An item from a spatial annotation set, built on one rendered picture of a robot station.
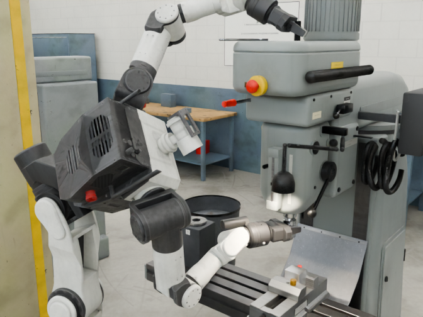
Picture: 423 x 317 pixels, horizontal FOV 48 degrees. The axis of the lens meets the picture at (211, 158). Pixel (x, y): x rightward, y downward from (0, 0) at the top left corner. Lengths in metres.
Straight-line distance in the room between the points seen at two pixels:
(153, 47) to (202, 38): 5.75
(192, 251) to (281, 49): 1.01
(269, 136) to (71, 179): 0.65
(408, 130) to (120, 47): 7.29
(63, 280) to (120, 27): 7.18
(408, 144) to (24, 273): 2.31
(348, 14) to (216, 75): 5.50
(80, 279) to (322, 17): 1.21
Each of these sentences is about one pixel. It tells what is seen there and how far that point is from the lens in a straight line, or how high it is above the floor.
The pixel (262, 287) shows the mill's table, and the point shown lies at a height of 0.94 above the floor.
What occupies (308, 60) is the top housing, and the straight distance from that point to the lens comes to 1.42.
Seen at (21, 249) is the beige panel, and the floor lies 0.69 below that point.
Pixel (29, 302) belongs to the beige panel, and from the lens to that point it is 3.24.
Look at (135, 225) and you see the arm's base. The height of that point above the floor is 1.41.
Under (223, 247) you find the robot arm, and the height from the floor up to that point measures 1.24.
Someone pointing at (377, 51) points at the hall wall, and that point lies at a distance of 5.98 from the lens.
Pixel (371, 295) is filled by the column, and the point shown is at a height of 0.85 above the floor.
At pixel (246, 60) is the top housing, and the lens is 1.47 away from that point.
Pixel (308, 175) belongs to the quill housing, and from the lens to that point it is 1.60.
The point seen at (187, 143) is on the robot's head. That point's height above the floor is 1.60.
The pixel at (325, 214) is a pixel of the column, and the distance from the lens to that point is 2.10.
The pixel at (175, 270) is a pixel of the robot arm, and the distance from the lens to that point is 1.41.
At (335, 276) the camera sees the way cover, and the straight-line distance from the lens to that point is 2.08.
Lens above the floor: 1.89
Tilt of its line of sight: 14 degrees down
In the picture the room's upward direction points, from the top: straight up
